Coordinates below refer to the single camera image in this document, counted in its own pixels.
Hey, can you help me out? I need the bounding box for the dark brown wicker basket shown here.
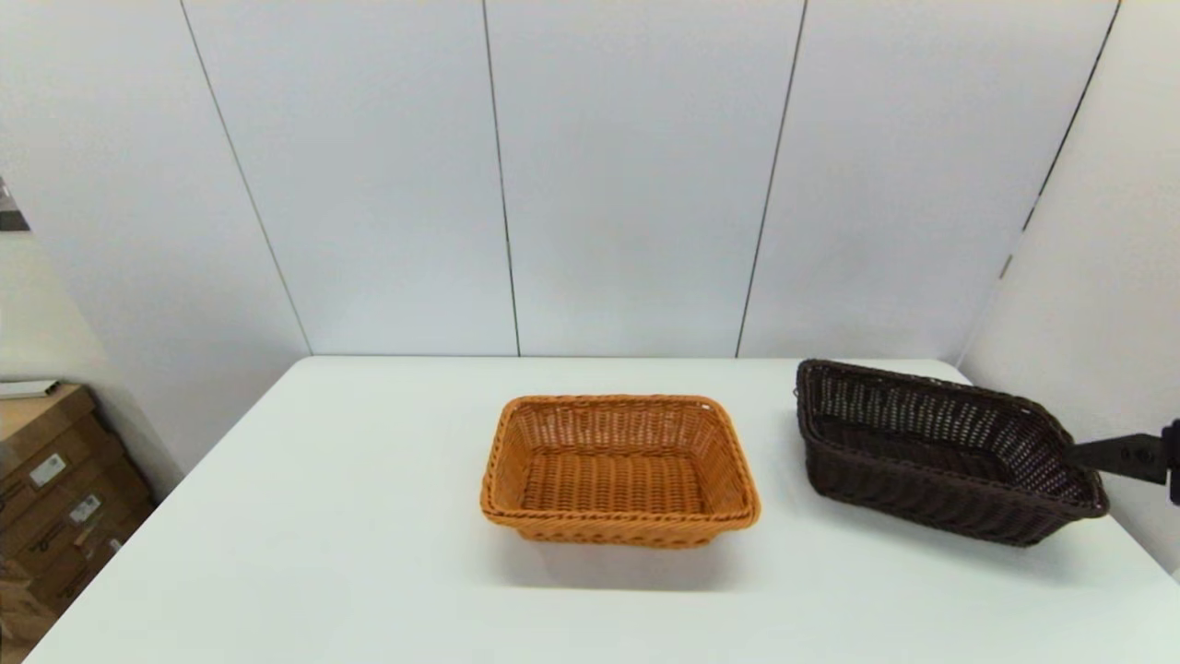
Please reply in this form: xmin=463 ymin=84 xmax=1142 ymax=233
xmin=796 ymin=358 xmax=1113 ymax=549

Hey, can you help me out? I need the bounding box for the crumpled brown cardboard box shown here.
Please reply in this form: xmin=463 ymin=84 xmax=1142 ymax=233
xmin=0 ymin=558 xmax=58 ymax=664

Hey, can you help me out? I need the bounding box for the dark grey wall fixture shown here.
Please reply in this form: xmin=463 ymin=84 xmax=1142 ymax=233
xmin=0 ymin=175 xmax=31 ymax=232

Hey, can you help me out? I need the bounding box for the orange wicker basket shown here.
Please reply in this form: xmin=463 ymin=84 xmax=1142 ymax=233
xmin=478 ymin=394 xmax=763 ymax=551

